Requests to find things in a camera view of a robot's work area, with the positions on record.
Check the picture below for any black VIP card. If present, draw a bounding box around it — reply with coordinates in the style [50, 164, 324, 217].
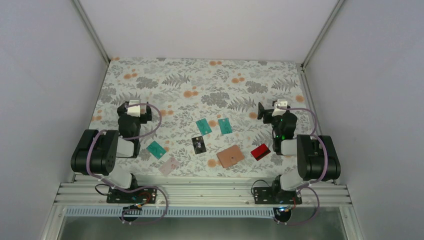
[191, 136, 207, 155]

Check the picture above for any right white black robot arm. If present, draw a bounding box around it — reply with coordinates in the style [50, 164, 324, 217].
[257, 99, 341, 204]

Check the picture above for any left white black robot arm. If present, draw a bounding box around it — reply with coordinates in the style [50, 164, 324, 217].
[70, 100, 152, 203]

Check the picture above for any teal card lower left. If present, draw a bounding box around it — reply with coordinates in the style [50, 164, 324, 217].
[146, 141, 167, 160]

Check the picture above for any teal card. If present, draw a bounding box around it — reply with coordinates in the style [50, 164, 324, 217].
[195, 118, 212, 136]
[218, 118, 233, 135]
[146, 141, 167, 160]

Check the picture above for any red card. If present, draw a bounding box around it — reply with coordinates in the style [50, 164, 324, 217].
[250, 143, 271, 161]

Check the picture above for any pale pink card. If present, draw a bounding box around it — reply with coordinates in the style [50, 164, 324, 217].
[159, 157, 181, 177]

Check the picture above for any teal card centre right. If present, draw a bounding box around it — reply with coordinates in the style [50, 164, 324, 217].
[218, 118, 233, 135]

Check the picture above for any teal card centre left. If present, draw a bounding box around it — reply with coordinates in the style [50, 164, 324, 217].
[195, 118, 212, 136]

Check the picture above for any floral patterned table mat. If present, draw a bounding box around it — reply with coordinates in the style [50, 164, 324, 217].
[89, 57, 313, 178]

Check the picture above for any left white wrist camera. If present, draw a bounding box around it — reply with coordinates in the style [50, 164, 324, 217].
[126, 100, 141, 118]

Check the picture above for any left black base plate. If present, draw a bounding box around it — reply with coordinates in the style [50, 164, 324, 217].
[106, 188, 157, 205]

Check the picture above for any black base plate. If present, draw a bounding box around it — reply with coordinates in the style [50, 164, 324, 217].
[252, 187, 303, 205]
[106, 188, 157, 205]

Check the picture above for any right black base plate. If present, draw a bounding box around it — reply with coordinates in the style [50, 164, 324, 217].
[252, 187, 303, 205]

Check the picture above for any aluminium rail frame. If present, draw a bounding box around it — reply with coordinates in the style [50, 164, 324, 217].
[54, 174, 352, 207]

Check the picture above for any grey slotted cable duct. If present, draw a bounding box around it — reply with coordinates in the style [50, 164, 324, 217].
[64, 206, 275, 219]

